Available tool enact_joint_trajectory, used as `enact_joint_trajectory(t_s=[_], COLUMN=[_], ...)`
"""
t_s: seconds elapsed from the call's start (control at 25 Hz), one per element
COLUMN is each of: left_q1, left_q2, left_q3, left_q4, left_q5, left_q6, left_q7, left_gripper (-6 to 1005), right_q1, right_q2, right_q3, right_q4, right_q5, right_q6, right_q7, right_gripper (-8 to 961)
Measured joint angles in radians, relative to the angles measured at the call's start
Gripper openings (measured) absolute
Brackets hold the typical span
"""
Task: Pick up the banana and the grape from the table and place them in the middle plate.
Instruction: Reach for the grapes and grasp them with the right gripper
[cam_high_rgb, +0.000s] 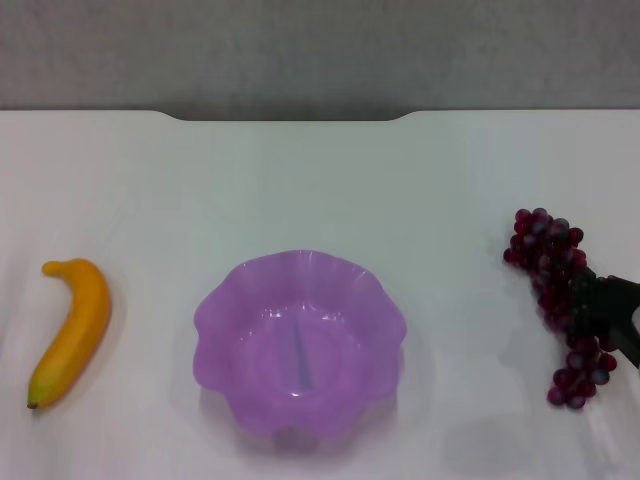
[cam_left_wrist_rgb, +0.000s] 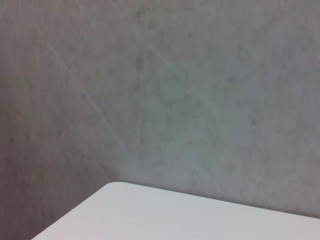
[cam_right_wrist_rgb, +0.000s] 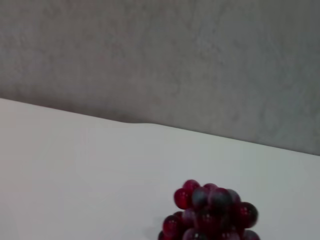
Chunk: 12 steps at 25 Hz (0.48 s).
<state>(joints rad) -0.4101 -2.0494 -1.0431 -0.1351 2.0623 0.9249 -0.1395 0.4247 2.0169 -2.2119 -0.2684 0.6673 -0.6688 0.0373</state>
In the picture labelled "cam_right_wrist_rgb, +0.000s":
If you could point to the dark red grape bunch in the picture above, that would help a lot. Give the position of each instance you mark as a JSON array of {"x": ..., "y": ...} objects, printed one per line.
[{"x": 212, "y": 212}]

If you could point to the grey partition screen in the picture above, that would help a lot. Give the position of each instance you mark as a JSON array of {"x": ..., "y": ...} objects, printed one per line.
[{"x": 160, "y": 50}]

